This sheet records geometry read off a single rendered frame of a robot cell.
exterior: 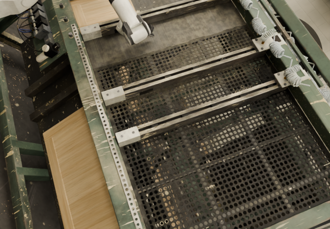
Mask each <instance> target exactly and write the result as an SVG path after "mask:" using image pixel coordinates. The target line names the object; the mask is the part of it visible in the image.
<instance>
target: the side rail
mask: <svg viewBox="0 0 330 229"><path fill-rule="evenodd" d="M329 219H330V200H328V201H326V202H323V203H321V204H319V205H316V206H314V207H312V208H310V209H307V210H305V211H303V212H300V213H298V214H296V215H294V216H291V217H289V218H287V219H284V220H282V221H280V222H278V223H275V224H273V225H271V226H268V227H266V228H264V229H310V228H312V227H314V226H316V225H318V224H321V223H323V222H325V221H327V220H329Z"/></svg>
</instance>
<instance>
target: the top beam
mask: <svg viewBox="0 0 330 229"><path fill-rule="evenodd" d="M232 1H233V3H234V4H235V6H236V7H237V9H238V10H239V12H240V13H241V15H242V17H243V18H244V20H245V21H246V23H247V25H248V26H249V28H250V29H251V31H252V32H253V34H254V35H255V37H256V38H259V37H261V36H262V35H259V34H257V32H255V30H254V29H253V26H252V24H251V23H252V22H251V21H252V20H253V19H254V18H256V16H257V12H258V10H259V14H258V18H260V19H261V20H262V23H263V25H265V26H266V27H267V28H266V31H269V30H270V29H272V28H273V29H275V28H274V25H273V23H272V22H271V21H270V19H269V18H268V16H267V15H266V13H265V12H264V10H263V9H262V8H261V6H260V5H259V3H258V2H257V0H251V1H252V2H253V5H252V7H254V8H257V9H258V10H256V9H253V8H251V9H250V10H245V9H244V8H243V7H242V6H241V4H240V1H239V0H232ZM281 47H282V48H283V49H284V55H285V56H288V57H291V59H292V60H293V61H292V65H291V67H292V66H293V67H294V66H295V65H297V64H298V65H300V64H299V61H298V60H297V58H296V57H295V56H294V54H293V53H292V51H291V50H290V48H289V47H288V45H287V44H284V45H281ZM266 54H267V56H268V57H269V59H270V60H271V62H272V63H273V65H274V66H275V68H276V69H277V71H278V72H282V71H285V70H286V69H287V68H289V67H290V63H291V59H290V58H287V57H285V56H282V57H281V58H276V57H275V56H274V55H273V53H272V52H271V50H270V49H268V50H266ZM296 73H297V75H298V76H299V77H303V76H304V74H303V73H302V71H301V70H300V71H298V72H296ZM301 83H303V84H307V85H310V87H309V86H305V85H299V86H298V87H293V86H292V85H289V86H288V88H289V90H290V91H291V93H292V94H293V96H294V97H295V99H296V100H297V102H298V104H299V105H300V107H301V108H302V110H303V111H304V113H305V114H306V116H307V117H308V119H309V120H310V122H311V123H312V125H313V127H314V128H315V130H316V131H317V133H318V134H319V136H320V137H321V139H322V141H323V142H324V144H325V145H326V147H327V148H328V150H329V152H330V106H329V105H328V103H327V102H326V100H325V99H324V97H323V96H322V94H321V93H320V91H319V90H318V89H317V87H316V86H315V84H314V83H313V81H312V80H311V78H309V79H307V80H304V81H302V82H301Z"/></svg>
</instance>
